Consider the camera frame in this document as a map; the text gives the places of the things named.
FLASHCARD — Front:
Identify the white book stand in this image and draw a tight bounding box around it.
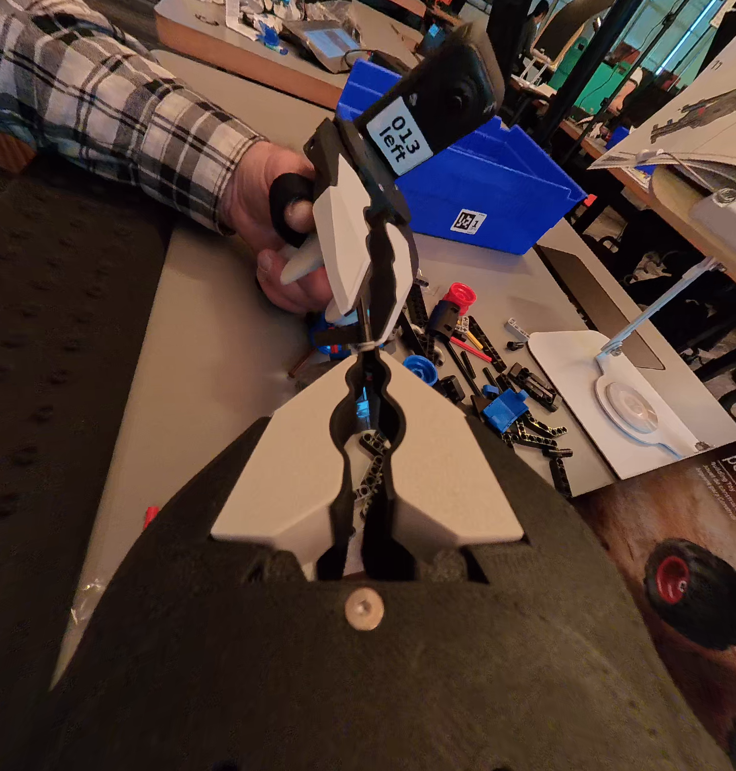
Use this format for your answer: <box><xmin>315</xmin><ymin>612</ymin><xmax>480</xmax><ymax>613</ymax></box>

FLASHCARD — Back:
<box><xmin>526</xmin><ymin>165</ymin><xmax>736</xmax><ymax>481</ymax></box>

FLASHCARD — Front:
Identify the black metal pole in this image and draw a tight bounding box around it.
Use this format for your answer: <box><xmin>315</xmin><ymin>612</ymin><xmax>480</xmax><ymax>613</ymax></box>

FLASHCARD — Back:
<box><xmin>538</xmin><ymin>0</ymin><xmax>647</xmax><ymax>147</ymax></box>

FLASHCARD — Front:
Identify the dark perforated floor mat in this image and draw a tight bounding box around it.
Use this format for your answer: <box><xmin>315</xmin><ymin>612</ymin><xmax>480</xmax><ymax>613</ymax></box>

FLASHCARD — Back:
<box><xmin>0</xmin><ymin>159</ymin><xmax>177</xmax><ymax>771</ymax></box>

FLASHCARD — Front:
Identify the blue plastic bin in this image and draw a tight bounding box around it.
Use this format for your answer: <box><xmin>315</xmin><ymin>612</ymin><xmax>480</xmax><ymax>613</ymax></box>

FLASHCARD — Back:
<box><xmin>335</xmin><ymin>58</ymin><xmax>587</xmax><ymax>256</ymax></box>

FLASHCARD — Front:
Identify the person's left forearm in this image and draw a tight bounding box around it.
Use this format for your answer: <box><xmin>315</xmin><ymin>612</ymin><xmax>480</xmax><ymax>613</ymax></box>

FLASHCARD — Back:
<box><xmin>0</xmin><ymin>0</ymin><xmax>271</xmax><ymax>237</ymax></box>

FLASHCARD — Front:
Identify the clear plastic wrapper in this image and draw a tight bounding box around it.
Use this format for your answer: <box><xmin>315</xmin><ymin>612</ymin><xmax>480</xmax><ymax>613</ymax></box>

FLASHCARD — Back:
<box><xmin>70</xmin><ymin>574</ymin><xmax>112</xmax><ymax>631</ymax></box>

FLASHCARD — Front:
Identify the red toy wheel rim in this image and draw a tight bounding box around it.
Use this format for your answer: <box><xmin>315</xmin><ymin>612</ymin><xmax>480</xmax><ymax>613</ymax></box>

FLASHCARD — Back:
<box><xmin>444</xmin><ymin>281</ymin><xmax>478</xmax><ymax>315</ymax></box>

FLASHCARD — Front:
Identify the black toy set box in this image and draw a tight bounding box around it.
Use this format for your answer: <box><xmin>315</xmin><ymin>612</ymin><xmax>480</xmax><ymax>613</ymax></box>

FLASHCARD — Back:
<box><xmin>574</xmin><ymin>435</ymin><xmax>736</xmax><ymax>771</ymax></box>

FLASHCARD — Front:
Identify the green panel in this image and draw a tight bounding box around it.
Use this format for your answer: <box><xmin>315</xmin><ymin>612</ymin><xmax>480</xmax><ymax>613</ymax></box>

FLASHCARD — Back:
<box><xmin>548</xmin><ymin>53</ymin><xmax>623</xmax><ymax>116</ymax></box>

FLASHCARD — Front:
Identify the grey desk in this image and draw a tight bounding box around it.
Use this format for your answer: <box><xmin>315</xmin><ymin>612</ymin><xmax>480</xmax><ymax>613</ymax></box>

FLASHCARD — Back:
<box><xmin>50</xmin><ymin>49</ymin><xmax>736</xmax><ymax>689</ymax></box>

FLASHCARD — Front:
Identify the blue toy panel piece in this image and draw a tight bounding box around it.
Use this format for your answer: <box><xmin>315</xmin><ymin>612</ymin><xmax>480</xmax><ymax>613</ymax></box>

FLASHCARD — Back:
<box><xmin>480</xmin><ymin>388</ymin><xmax>530</xmax><ymax>434</ymax></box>

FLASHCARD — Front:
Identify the person's left hand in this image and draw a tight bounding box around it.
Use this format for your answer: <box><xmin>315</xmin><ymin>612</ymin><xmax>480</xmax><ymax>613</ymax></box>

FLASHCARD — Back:
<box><xmin>223</xmin><ymin>140</ymin><xmax>335</xmax><ymax>315</ymax></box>

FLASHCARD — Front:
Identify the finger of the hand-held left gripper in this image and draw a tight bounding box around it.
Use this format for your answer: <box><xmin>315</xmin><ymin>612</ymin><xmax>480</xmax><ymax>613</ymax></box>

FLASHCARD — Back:
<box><xmin>362</xmin><ymin>224</ymin><xmax>421</xmax><ymax>350</ymax></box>
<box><xmin>311</xmin><ymin>152</ymin><xmax>378</xmax><ymax>322</ymax></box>

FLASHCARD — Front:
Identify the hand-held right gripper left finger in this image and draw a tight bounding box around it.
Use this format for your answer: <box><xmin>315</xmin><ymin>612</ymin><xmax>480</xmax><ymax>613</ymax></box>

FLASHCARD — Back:
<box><xmin>210</xmin><ymin>352</ymin><xmax>366</xmax><ymax>582</ymax></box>

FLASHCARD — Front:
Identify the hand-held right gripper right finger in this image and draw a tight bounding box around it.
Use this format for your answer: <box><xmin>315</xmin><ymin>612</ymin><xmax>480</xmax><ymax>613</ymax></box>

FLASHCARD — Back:
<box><xmin>365</xmin><ymin>351</ymin><xmax>525</xmax><ymax>582</ymax></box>

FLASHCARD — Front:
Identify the cluttered wooden table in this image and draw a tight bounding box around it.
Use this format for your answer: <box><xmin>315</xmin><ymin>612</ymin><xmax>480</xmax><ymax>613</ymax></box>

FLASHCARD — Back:
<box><xmin>153</xmin><ymin>0</ymin><xmax>428</xmax><ymax>110</ymax></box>

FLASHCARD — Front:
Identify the instruction booklet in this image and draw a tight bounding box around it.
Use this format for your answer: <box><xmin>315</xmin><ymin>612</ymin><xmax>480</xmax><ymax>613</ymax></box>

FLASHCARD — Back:
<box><xmin>588</xmin><ymin>36</ymin><xmax>736</xmax><ymax>182</ymax></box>

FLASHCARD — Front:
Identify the grey tablet device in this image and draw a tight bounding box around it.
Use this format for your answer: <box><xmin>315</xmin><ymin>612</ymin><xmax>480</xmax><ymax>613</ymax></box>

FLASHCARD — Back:
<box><xmin>282</xmin><ymin>19</ymin><xmax>364</xmax><ymax>74</ymax></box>

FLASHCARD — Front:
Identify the blue toy wheel rim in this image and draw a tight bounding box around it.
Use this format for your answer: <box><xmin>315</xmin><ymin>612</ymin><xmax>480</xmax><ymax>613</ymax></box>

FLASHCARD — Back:
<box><xmin>402</xmin><ymin>353</ymin><xmax>440</xmax><ymax>387</ymax></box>

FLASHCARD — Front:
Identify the red toy axle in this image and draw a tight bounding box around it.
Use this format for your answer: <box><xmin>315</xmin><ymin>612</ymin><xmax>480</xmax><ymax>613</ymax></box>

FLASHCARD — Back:
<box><xmin>449</xmin><ymin>336</ymin><xmax>493</xmax><ymax>363</ymax></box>

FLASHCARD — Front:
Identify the pile of toy brick pieces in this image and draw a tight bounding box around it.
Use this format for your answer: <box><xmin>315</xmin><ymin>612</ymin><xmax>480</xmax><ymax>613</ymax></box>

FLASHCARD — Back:
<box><xmin>398</xmin><ymin>277</ymin><xmax>575</xmax><ymax>500</ymax></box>

